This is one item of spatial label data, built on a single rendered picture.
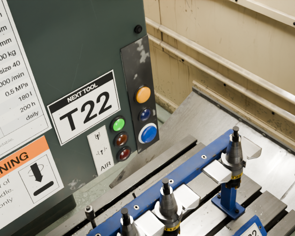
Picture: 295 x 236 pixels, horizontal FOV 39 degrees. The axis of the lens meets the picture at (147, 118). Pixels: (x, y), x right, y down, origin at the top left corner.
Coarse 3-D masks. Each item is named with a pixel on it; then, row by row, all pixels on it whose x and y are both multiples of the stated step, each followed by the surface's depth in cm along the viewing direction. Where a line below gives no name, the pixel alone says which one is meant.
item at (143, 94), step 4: (144, 88) 58; (148, 88) 59; (140, 92) 58; (144, 92) 59; (148, 92) 59; (136, 96) 58; (140, 96) 58; (144, 96) 59; (148, 96) 60; (140, 100) 59; (144, 100) 59
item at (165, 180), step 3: (165, 177) 88; (162, 180) 88; (165, 180) 88; (168, 180) 88; (162, 183) 88; (165, 183) 87; (162, 186) 89; (165, 186) 88; (168, 186) 89; (162, 189) 89; (165, 189) 89; (168, 189) 89; (165, 192) 89; (168, 192) 90
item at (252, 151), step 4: (244, 140) 109; (248, 140) 109; (244, 144) 108; (248, 144) 108; (252, 144) 108; (256, 144) 108; (244, 148) 107; (248, 148) 107; (252, 148) 107; (256, 148) 106; (260, 148) 106; (244, 152) 106; (248, 152) 106; (252, 152) 106; (256, 152) 106; (260, 152) 106; (248, 156) 105; (252, 156) 105; (256, 156) 105
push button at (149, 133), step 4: (148, 128) 64; (152, 128) 64; (144, 132) 63; (148, 132) 64; (152, 132) 64; (156, 132) 65; (144, 136) 64; (148, 136) 64; (152, 136) 65; (144, 140) 64; (148, 140) 65
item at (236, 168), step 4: (224, 156) 104; (244, 156) 104; (224, 160) 103; (244, 160) 103; (224, 164) 103; (228, 164) 102; (232, 164) 102; (236, 164) 102; (240, 164) 103; (244, 164) 104; (232, 168) 102; (236, 168) 102; (240, 168) 102; (236, 172) 103
